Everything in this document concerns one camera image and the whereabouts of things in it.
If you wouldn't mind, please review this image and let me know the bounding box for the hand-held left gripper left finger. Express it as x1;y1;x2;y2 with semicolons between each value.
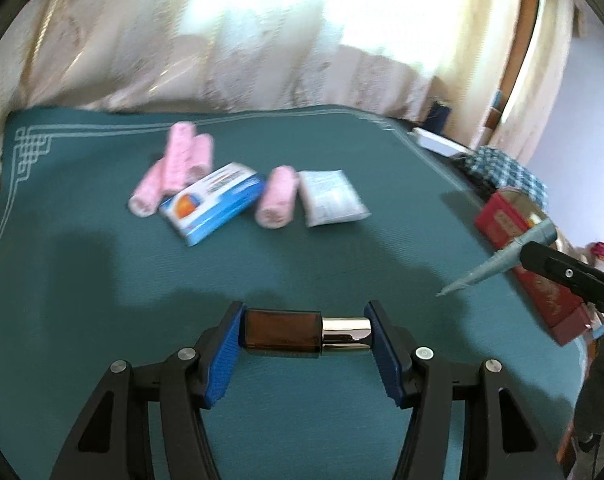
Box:
47;301;246;480

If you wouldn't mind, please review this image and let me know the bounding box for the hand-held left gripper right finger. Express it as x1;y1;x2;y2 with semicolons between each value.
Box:
364;300;568;480

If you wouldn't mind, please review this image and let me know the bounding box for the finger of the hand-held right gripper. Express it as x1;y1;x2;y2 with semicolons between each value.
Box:
519;241;604;328

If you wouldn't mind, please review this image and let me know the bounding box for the red tin box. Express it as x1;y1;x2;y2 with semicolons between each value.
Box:
473;186;595;347

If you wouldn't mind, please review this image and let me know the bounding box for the grey pointed tool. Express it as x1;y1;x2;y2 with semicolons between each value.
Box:
434;219;559;297

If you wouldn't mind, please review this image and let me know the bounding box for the brown bottle with silver cap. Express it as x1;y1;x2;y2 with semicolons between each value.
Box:
239;308;373;359

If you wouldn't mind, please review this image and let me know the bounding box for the white packet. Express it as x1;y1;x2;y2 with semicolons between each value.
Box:
298;169;372;228

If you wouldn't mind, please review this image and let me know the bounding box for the green desk mat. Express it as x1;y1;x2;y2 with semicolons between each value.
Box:
0;104;590;480

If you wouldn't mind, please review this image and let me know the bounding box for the plaid folded cloth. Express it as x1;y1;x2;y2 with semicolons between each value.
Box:
462;145;550;211

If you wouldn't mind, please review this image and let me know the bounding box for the blue medicine box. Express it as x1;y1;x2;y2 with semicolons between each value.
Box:
158;162;267;247

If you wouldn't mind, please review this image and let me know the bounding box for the white power strip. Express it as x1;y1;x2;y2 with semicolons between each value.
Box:
412;127;475;157

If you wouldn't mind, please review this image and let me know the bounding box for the cream patterned curtain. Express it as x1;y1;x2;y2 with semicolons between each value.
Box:
502;0;580;161
0;0;530;133

